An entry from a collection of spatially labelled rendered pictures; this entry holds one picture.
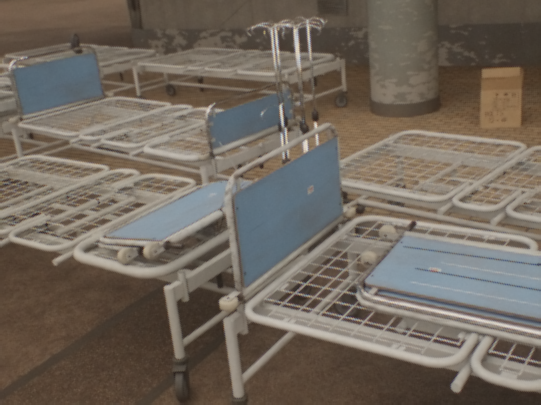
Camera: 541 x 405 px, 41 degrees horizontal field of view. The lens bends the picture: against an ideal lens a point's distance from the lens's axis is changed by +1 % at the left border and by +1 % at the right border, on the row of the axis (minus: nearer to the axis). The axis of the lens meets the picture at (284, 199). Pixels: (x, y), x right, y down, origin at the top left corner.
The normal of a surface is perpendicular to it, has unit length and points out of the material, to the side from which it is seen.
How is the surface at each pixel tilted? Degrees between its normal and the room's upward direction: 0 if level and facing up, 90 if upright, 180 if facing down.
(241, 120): 90
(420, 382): 0
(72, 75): 90
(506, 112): 90
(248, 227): 90
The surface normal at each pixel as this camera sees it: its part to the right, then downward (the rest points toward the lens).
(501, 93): -0.25, 0.38
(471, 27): -0.53, 0.34
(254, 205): 0.84, 0.12
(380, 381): -0.09, -0.93
